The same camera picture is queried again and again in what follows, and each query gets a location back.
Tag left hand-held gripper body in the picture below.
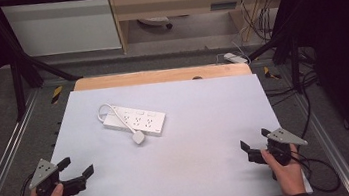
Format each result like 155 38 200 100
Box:
25 152 90 196

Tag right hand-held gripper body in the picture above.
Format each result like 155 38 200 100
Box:
244 124 313 183

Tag white plug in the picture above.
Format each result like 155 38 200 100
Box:
130 129 147 146

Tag white power cord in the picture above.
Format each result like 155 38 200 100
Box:
96 99 137 140

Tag person's right hand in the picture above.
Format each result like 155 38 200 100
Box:
259 142 308 196

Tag small white power strip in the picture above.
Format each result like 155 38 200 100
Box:
222 50 250 67

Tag black metal stand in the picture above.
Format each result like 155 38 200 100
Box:
243 16 309 100
0 0 89 124

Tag wooden board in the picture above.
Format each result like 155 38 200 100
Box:
71 56 253 97

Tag white cabinet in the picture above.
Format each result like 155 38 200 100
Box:
0 0 123 63

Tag wooden desk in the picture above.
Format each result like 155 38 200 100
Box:
105 0 301 57

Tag white chair base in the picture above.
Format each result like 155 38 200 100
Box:
137 14 175 34

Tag black floor cables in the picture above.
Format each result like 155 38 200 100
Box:
262 69 326 145

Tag hanging cable bundle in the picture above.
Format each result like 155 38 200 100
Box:
238 0 279 46

